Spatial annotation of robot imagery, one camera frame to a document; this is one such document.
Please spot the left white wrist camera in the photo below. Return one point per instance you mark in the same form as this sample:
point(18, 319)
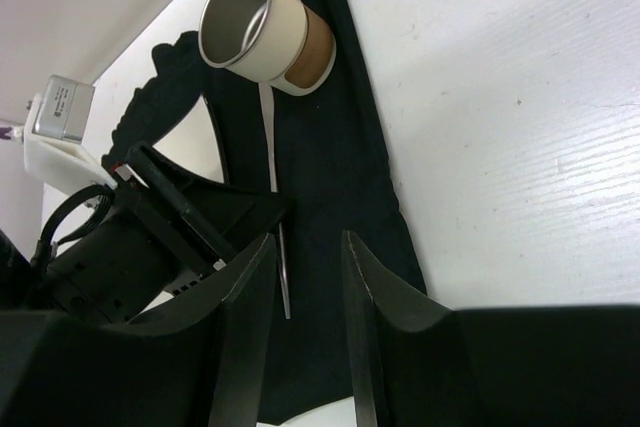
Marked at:
point(52, 138)

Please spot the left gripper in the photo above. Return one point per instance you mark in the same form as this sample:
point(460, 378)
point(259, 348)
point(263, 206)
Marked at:
point(105, 254)

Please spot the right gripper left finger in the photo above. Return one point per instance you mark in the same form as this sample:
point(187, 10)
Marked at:
point(195, 360)

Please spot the white square plate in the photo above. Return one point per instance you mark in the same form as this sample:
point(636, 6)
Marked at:
point(192, 144)

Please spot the silver metal cup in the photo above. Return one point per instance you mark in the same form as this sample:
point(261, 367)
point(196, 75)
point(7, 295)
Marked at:
point(282, 43)

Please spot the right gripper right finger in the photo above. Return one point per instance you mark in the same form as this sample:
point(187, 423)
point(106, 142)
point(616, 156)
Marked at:
point(415, 362)

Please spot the black cloth placemat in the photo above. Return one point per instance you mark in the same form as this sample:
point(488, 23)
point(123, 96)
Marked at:
point(329, 158)

